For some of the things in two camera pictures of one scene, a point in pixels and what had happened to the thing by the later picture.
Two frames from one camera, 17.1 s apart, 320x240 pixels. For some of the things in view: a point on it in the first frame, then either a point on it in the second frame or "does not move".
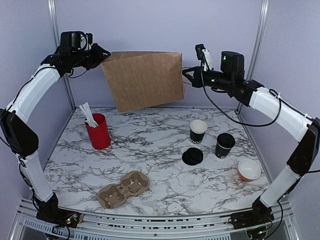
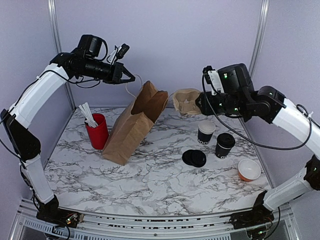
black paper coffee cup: x=221 y=152 does not move
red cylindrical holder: x=99 y=136 does not move
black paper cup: x=198 y=128 -> x=206 y=128
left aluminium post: x=52 y=4 does not move
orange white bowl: x=249 y=169 does not move
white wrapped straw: x=86 y=110 does not move
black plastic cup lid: x=225 y=140 does not move
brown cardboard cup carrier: x=114 y=195 -> x=184 y=101
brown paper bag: x=141 y=79 -> x=132 y=126
